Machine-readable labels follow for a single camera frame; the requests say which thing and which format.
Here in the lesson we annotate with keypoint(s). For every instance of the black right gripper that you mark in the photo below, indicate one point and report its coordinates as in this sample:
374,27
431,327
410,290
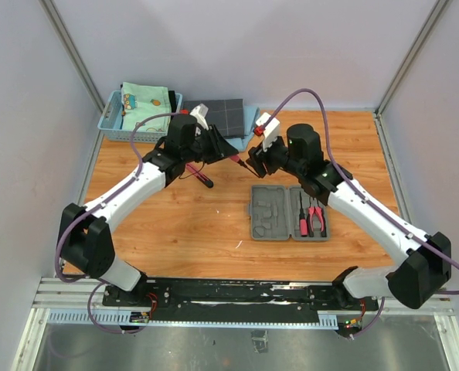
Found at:
256,162

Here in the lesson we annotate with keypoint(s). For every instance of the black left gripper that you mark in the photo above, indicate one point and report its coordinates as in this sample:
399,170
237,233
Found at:
221,148

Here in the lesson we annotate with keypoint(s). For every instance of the pink screwdriver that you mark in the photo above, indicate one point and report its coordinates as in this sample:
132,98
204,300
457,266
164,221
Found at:
303,225
242,163

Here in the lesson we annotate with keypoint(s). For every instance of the grey plastic tool case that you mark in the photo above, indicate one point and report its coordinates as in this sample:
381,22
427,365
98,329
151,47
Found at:
274,214

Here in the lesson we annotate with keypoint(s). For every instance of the pink black pliers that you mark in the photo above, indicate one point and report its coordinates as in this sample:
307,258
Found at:
315,212

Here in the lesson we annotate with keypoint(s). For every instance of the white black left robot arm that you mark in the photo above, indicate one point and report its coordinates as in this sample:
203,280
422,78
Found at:
85,232

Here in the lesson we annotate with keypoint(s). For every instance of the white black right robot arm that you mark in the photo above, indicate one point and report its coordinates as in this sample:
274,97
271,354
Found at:
419,269

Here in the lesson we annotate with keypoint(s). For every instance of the dark grey checked cloth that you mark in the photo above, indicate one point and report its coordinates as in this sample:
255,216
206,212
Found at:
226,115

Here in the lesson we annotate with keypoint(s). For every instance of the pink utility knife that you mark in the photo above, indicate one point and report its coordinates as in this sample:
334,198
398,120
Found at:
205,180

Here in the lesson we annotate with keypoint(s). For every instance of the light blue folded cloth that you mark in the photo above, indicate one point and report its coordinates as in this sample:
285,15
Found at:
250,116

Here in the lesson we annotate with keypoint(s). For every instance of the black cloth in basket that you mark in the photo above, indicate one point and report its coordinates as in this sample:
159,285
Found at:
172,101

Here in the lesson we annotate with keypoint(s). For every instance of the mint patterned cloth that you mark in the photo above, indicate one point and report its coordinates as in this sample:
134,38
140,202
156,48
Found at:
143,101

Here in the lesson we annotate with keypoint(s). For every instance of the blue plastic basket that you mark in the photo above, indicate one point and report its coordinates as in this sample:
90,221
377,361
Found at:
111,123

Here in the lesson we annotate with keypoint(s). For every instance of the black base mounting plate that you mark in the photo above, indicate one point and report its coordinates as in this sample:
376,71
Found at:
234,302

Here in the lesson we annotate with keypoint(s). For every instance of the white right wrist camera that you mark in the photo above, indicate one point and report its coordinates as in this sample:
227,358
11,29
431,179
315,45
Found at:
267,128

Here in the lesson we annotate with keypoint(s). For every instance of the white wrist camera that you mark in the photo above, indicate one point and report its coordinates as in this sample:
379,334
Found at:
267,128
199,112

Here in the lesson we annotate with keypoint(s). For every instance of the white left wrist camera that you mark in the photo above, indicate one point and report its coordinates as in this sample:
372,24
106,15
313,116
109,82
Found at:
199,112

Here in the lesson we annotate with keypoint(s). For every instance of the aluminium frame rail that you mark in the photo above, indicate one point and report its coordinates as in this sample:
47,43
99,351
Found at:
52,293

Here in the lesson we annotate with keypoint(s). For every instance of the blue slotted cable duct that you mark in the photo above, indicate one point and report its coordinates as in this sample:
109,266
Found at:
125,318

